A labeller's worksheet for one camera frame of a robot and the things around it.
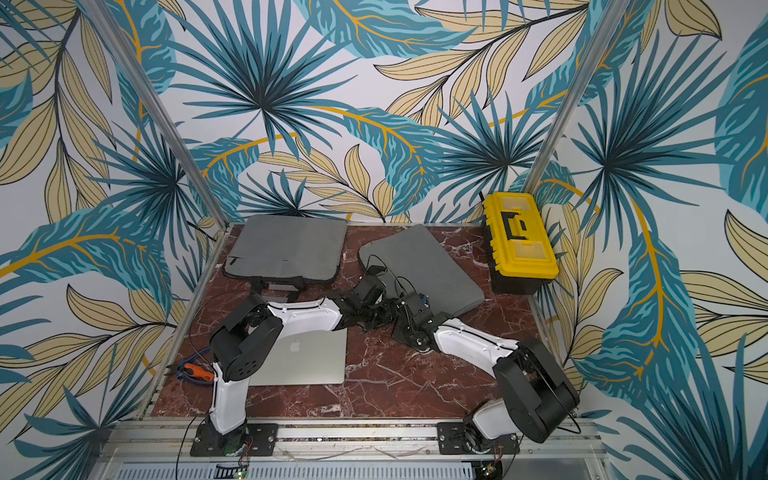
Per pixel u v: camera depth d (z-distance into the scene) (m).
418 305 0.70
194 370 0.82
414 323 0.68
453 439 0.73
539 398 0.43
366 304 0.75
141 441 0.75
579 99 0.82
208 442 0.63
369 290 0.73
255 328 0.56
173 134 0.91
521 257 0.90
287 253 1.06
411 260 1.07
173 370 0.83
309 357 0.83
